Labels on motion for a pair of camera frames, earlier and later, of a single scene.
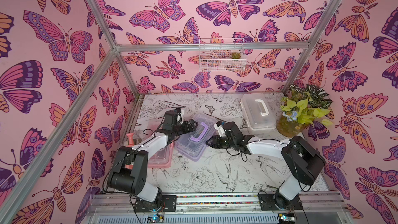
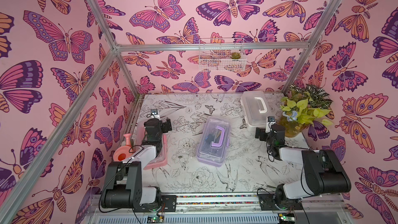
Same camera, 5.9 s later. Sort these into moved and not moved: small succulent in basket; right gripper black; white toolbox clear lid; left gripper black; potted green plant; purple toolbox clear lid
Moved: left gripper black; right gripper black; purple toolbox clear lid
Not moved: white toolbox clear lid; small succulent in basket; potted green plant
